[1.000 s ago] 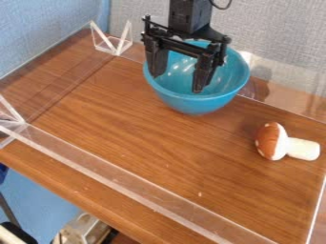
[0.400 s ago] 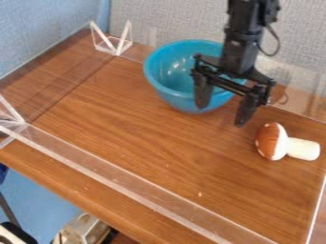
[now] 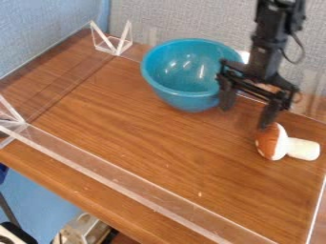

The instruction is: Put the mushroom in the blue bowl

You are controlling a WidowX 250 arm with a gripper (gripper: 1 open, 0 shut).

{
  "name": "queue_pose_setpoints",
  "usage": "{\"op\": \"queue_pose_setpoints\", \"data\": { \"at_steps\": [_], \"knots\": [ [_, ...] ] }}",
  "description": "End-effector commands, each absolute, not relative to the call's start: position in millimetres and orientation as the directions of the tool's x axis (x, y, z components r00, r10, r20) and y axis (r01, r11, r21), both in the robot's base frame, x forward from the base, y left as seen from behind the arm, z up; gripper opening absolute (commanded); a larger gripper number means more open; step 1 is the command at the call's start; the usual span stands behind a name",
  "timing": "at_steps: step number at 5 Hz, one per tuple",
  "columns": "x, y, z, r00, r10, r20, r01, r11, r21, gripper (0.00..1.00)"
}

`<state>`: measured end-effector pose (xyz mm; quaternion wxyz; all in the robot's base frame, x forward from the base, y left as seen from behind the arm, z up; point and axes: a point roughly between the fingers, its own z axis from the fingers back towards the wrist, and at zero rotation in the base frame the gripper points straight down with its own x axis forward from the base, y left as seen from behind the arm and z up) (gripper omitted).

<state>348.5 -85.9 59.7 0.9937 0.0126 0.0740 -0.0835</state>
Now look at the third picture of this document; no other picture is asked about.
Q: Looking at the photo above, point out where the clear acrylic back barrier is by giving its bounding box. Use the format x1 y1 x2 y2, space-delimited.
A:
122 43 326 123

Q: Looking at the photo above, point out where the clear acrylic corner bracket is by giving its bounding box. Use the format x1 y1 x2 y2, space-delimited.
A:
90 21 134 56

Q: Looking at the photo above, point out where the brown white plush mushroom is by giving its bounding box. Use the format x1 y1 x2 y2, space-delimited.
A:
255 122 321 161

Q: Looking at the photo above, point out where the grey metal box under table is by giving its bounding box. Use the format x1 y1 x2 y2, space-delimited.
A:
52 213 112 244

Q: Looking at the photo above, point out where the clear acrylic barrier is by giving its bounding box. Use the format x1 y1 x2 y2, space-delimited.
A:
122 43 326 123
0 94 277 244

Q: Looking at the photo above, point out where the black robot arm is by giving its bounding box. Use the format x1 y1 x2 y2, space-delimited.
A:
217 0 306 130

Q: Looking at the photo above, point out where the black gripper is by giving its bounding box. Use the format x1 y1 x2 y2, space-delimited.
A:
217 59 300 130

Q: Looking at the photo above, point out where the blue bowl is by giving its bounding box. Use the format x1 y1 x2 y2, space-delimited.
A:
141 38 242 112

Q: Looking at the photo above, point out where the clear acrylic front barrier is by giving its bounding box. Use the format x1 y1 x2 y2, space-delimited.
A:
0 94 277 244

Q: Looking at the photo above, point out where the black cable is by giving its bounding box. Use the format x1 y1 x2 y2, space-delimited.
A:
282 30 308 66

